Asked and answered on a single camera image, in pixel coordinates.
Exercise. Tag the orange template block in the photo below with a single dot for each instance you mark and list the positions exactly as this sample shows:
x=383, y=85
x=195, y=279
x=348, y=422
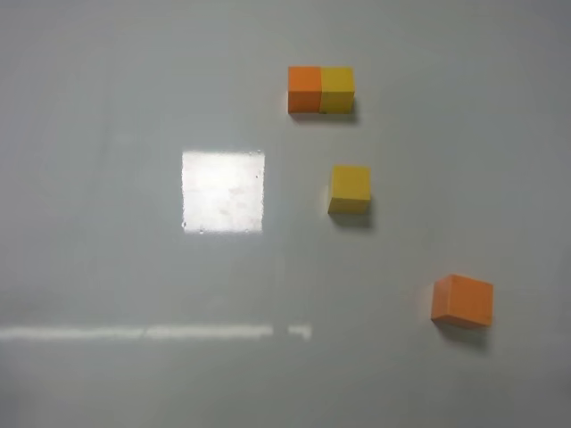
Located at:
x=304, y=89

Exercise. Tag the yellow template block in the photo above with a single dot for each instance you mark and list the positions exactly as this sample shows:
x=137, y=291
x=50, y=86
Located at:
x=337, y=90

